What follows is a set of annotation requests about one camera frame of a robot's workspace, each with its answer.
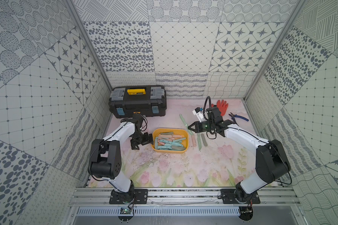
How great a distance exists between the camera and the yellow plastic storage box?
35.5 inches

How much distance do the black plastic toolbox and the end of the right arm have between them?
30 centimetres

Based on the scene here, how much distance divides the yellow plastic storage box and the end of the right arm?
0.12m

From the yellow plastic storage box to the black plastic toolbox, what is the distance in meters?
0.17

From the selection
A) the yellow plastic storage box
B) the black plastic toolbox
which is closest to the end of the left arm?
the yellow plastic storage box

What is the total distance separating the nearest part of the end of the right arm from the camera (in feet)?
2.13

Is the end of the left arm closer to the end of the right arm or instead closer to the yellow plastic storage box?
the yellow plastic storage box

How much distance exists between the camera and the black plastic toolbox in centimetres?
97
